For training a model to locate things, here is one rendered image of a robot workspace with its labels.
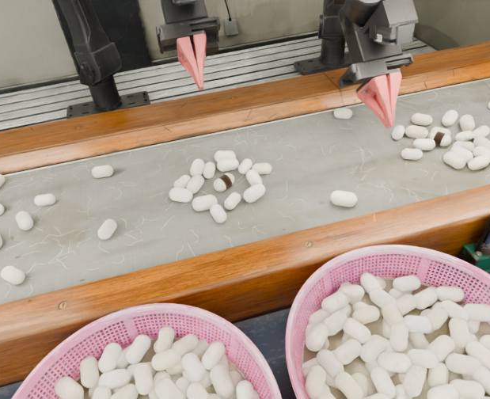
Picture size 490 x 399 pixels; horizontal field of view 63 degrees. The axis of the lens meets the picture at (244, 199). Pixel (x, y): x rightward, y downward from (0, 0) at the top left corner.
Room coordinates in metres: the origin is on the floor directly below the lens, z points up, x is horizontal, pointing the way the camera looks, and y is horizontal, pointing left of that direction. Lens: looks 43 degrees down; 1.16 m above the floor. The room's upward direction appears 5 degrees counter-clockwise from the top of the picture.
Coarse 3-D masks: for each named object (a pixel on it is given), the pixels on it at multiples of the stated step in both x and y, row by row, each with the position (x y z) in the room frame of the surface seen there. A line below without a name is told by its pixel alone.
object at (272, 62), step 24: (264, 48) 1.19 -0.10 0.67; (288, 48) 1.17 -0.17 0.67; (312, 48) 1.15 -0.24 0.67; (408, 48) 1.10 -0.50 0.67; (432, 48) 1.08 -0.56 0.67; (144, 72) 1.09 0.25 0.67; (168, 72) 1.08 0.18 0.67; (216, 72) 1.06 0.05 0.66; (240, 72) 1.04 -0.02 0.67; (264, 72) 1.02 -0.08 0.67; (288, 72) 1.01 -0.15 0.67; (0, 96) 1.02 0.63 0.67; (24, 96) 1.01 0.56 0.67; (48, 96) 1.00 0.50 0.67; (72, 96) 0.98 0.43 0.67; (168, 96) 0.94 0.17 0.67; (0, 120) 0.89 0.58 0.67; (24, 120) 0.88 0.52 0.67; (48, 120) 0.87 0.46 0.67
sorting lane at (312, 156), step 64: (256, 128) 0.64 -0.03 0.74; (320, 128) 0.63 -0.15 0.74; (384, 128) 0.61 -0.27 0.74; (448, 128) 0.59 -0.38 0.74; (0, 192) 0.52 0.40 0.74; (64, 192) 0.50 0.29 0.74; (128, 192) 0.49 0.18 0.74; (320, 192) 0.45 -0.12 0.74; (384, 192) 0.44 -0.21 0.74; (448, 192) 0.43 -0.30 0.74; (0, 256) 0.38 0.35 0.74; (64, 256) 0.37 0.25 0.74; (128, 256) 0.36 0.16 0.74; (192, 256) 0.35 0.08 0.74
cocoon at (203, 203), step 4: (200, 196) 0.44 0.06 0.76; (204, 196) 0.44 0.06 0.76; (208, 196) 0.44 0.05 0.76; (212, 196) 0.44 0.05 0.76; (196, 200) 0.43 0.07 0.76; (200, 200) 0.43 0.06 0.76; (204, 200) 0.43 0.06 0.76; (208, 200) 0.43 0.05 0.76; (212, 200) 0.43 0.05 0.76; (216, 200) 0.44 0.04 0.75; (192, 204) 0.43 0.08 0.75; (196, 204) 0.43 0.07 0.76; (200, 204) 0.43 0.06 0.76; (204, 204) 0.43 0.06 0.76; (208, 204) 0.43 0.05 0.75; (212, 204) 0.43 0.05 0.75; (196, 208) 0.43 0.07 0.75; (200, 208) 0.43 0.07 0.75; (204, 208) 0.43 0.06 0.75; (208, 208) 0.43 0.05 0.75
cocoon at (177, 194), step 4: (172, 188) 0.47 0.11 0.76; (176, 188) 0.46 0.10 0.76; (180, 188) 0.46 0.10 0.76; (184, 188) 0.46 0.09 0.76; (172, 192) 0.46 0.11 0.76; (176, 192) 0.46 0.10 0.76; (180, 192) 0.46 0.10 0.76; (184, 192) 0.45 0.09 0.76; (188, 192) 0.46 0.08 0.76; (172, 196) 0.45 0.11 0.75; (176, 196) 0.45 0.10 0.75; (180, 196) 0.45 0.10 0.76; (184, 196) 0.45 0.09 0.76; (188, 196) 0.45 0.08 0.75; (176, 200) 0.45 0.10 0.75; (180, 200) 0.45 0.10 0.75; (184, 200) 0.45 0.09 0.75; (188, 200) 0.45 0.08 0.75
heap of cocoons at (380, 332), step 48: (384, 288) 0.28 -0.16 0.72; (432, 288) 0.27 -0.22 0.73; (336, 336) 0.22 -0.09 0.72; (384, 336) 0.22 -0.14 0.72; (432, 336) 0.21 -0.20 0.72; (480, 336) 0.21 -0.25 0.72; (336, 384) 0.16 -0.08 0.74; (384, 384) 0.16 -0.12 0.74; (432, 384) 0.16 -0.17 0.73; (480, 384) 0.15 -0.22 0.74
